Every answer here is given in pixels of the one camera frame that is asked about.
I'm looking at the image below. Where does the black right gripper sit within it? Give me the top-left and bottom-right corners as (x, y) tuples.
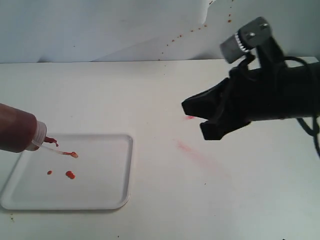
(181, 59), (320, 141)

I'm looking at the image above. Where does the red sauce squeeze bottle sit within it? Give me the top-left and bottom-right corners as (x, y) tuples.
(0, 104), (59, 153)

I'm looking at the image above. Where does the red sauce blob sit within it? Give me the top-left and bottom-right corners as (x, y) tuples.
(47, 170), (76, 180)

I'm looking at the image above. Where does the white rectangular tray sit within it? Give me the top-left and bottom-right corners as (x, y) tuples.
(0, 133), (134, 211)

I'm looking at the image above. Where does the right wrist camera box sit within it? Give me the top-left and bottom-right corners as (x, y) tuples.
(220, 16), (272, 64)

